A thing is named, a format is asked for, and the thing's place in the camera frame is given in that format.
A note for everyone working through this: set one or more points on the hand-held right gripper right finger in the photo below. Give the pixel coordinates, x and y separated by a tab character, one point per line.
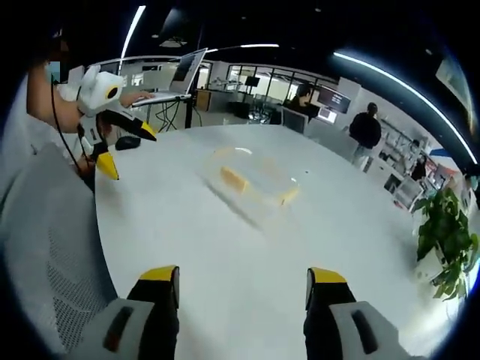
326	296

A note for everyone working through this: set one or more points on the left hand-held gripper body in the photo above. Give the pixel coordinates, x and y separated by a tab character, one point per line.
95	93

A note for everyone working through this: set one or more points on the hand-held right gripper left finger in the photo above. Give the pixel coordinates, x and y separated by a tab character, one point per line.
157	300

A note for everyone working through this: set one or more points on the clear container with yellow buckle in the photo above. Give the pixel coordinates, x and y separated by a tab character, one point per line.
243	180

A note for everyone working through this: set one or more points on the black computer mouse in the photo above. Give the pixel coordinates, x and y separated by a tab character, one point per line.
127	143

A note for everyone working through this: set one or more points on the person's head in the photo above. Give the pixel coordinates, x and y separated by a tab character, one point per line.
64	48

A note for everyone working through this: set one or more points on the black laptop stand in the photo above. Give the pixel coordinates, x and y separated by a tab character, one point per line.
188	112

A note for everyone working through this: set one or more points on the straight ceiling light strip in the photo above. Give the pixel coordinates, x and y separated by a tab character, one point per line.
243	47
131	32

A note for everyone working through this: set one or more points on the brown wooden cabinet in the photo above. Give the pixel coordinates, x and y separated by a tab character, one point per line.
204	99

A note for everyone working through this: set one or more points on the silver laptop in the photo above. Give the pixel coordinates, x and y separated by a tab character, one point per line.
187	69

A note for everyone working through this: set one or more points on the grey mesh office chair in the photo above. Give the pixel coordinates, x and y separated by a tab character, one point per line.
48	225

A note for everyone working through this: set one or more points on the small black monitor on stand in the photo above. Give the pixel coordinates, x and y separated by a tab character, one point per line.
251	80

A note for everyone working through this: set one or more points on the green potted plant white pot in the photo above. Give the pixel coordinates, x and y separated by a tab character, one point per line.
446	228

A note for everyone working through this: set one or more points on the white office chair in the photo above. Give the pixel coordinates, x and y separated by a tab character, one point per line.
330	139
294	120

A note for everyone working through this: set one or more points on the white shelving unit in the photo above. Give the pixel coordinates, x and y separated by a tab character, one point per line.
397	144

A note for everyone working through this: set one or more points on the long curved ceiling light strip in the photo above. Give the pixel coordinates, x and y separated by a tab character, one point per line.
405	88

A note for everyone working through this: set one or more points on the hanging ceiling panel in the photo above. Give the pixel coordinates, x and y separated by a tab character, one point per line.
453	77

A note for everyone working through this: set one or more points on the dark wall monitor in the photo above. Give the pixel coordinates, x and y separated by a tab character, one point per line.
333	100

